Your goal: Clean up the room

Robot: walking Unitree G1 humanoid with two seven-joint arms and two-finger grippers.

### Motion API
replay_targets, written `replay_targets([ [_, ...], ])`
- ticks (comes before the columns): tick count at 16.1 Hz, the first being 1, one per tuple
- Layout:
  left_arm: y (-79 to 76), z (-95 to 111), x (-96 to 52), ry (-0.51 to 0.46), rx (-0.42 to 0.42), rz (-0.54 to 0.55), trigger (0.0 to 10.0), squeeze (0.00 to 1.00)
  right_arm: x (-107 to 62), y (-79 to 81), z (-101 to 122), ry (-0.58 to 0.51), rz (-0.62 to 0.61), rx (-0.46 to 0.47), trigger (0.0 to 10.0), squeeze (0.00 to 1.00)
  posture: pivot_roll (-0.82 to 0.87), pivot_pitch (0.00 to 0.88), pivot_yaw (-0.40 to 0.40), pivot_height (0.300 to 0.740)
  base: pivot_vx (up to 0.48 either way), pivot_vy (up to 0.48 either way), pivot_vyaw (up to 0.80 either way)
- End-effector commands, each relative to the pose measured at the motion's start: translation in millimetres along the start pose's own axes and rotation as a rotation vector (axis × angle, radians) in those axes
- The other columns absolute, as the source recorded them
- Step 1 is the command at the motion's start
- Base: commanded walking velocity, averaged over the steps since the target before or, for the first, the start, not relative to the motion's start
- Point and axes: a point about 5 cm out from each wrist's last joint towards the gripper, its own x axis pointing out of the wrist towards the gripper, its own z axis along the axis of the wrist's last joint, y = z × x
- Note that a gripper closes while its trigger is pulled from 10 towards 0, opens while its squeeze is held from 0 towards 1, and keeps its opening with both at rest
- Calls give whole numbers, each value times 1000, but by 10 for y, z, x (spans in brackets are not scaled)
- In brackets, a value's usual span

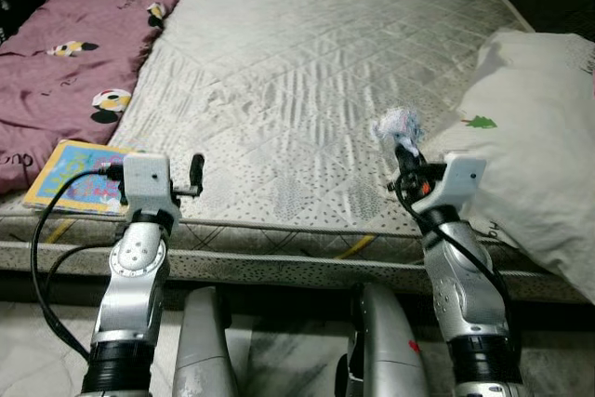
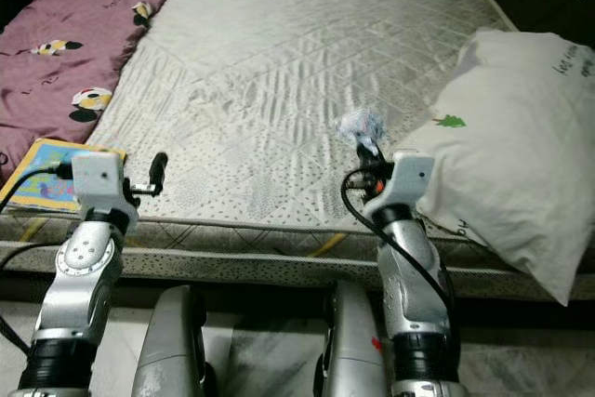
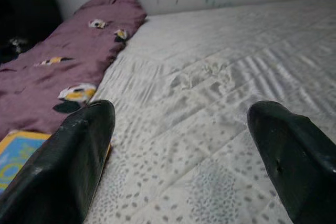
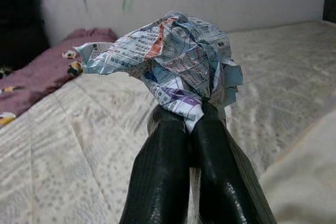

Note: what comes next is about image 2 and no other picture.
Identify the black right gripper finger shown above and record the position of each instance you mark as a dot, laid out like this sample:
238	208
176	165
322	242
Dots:
366	155

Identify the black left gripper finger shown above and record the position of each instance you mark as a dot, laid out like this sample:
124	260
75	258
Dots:
159	166

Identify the white tissue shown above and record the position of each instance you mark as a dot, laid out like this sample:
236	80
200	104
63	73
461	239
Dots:
361	125

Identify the blue yellow children's book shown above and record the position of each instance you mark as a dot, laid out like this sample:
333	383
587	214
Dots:
56	183

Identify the pink cartoon print blanket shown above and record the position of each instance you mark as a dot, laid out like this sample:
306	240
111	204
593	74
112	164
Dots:
56	81

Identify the cream pillow with green print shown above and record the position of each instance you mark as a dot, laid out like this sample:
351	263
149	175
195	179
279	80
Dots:
511	137

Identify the white quilted mattress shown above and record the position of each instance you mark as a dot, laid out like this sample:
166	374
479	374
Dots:
288	72

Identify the quilted bed base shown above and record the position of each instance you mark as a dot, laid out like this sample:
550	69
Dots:
242	271

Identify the silver robot right leg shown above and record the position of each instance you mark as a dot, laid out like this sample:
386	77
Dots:
349	341

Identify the silver robot leg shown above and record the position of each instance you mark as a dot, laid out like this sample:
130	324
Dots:
167	350
349	341

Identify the silver robot left leg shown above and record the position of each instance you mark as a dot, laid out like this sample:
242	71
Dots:
167	350

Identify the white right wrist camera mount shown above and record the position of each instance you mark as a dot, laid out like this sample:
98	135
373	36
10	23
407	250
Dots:
414	178

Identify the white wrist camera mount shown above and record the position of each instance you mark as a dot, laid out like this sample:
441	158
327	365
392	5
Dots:
414	178
98	177

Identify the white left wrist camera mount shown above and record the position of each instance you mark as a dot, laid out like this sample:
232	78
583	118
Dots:
98	177

